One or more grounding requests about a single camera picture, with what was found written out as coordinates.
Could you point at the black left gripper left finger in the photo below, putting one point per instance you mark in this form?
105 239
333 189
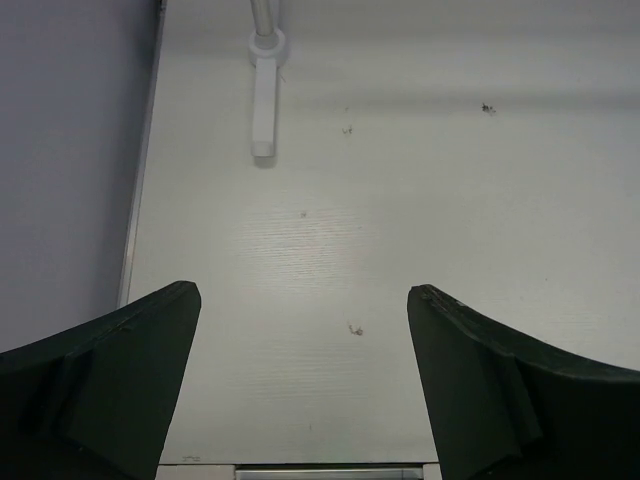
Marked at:
96 401

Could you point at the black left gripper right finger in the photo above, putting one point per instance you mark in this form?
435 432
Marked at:
505 405

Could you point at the white clothes rack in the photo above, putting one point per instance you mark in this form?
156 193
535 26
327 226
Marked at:
268 52

